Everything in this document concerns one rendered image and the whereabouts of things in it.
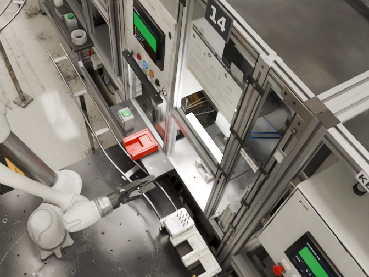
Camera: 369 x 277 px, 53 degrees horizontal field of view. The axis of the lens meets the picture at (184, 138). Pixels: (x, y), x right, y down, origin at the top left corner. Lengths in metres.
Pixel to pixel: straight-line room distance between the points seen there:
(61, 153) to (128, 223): 1.23
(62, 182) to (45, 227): 0.23
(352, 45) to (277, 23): 0.22
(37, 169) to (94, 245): 0.54
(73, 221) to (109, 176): 0.67
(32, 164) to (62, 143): 1.40
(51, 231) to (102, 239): 0.32
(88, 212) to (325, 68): 1.11
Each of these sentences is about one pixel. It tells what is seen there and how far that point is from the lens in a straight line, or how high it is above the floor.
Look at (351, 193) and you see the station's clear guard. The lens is 1.02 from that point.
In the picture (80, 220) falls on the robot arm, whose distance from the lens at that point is 1.68.
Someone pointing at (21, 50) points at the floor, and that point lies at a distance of 4.01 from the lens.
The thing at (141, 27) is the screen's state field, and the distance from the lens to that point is 1.61.
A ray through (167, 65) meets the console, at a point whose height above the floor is 1.59.
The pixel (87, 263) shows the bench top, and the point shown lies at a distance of 2.12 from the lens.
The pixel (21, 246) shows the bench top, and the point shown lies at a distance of 2.23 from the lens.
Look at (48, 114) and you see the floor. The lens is 3.45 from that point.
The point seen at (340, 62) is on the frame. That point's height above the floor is 2.01.
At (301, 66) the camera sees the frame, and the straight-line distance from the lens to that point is 1.07.
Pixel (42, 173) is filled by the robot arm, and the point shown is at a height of 1.07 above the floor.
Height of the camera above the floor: 2.72
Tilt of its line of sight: 57 degrees down
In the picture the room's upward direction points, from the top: 10 degrees clockwise
